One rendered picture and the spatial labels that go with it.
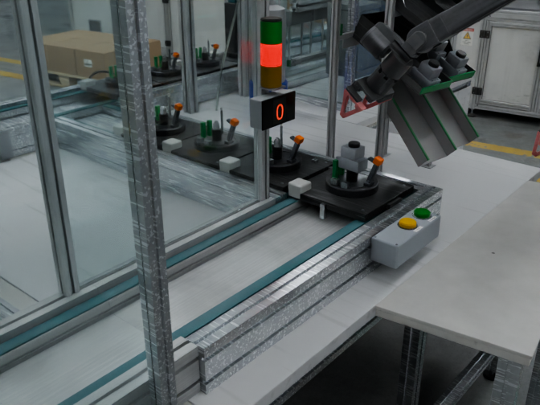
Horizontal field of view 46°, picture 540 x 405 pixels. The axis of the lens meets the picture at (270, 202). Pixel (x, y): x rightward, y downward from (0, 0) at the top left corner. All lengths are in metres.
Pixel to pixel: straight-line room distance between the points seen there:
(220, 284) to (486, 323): 0.56
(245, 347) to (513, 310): 0.60
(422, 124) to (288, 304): 0.83
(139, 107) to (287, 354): 0.63
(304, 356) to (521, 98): 4.61
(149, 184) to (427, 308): 0.77
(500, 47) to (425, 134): 3.78
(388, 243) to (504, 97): 4.32
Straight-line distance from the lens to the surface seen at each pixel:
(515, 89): 5.67
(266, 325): 1.24
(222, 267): 1.42
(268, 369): 1.23
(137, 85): 0.81
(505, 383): 1.44
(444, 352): 2.75
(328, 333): 1.32
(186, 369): 1.13
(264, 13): 1.51
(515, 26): 5.57
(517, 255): 1.69
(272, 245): 1.51
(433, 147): 1.89
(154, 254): 0.90
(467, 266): 1.61
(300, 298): 1.30
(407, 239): 1.48
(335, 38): 1.86
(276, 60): 1.49
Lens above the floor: 1.64
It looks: 25 degrees down
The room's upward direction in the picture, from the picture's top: straight up
